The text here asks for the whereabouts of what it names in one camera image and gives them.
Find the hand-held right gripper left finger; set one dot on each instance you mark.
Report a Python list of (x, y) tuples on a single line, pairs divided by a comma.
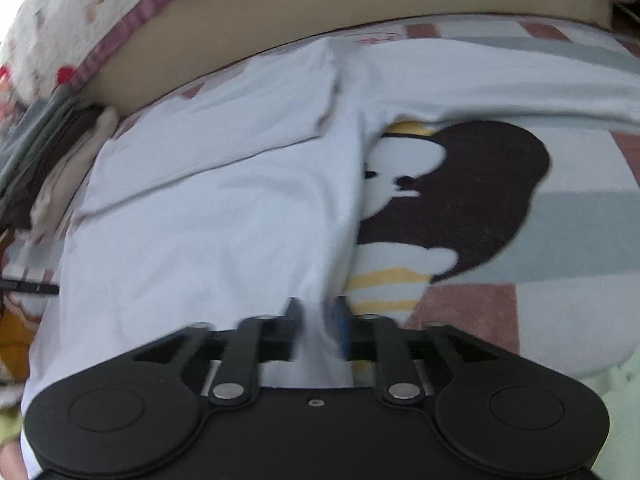
[(295, 325)]

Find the checked cartoon rug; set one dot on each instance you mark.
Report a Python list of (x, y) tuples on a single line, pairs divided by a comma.
[(575, 210)]

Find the cream folded garment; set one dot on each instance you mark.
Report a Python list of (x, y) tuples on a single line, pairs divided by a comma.
[(60, 190)]

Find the white quilt with red bears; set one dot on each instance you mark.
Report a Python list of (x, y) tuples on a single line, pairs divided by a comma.
[(75, 10)]

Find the grey folded garment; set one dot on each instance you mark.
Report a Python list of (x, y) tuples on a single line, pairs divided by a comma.
[(35, 130)]

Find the dark brown knit garment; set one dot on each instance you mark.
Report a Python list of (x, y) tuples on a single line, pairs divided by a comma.
[(75, 132)]

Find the light green clothing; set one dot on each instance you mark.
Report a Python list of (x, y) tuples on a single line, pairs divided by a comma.
[(622, 425)]

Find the white t-shirt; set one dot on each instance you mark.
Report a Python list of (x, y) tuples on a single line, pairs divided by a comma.
[(200, 210)]

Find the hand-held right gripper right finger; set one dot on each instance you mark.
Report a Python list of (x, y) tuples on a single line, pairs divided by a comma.
[(342, 327)]

